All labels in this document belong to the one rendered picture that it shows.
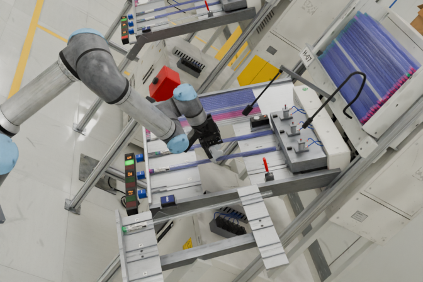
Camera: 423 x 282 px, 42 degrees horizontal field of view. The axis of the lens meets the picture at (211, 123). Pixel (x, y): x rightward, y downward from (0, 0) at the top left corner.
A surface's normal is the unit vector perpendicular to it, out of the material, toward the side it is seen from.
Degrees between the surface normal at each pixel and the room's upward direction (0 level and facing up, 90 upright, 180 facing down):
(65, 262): 0
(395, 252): 90
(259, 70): 90
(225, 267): 90
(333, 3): 90
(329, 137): 43
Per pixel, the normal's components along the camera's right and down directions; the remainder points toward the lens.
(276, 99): -0.12, -0.81
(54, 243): 0.58, -0.72
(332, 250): -0.80, -0.42
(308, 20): 0.14, 0.56
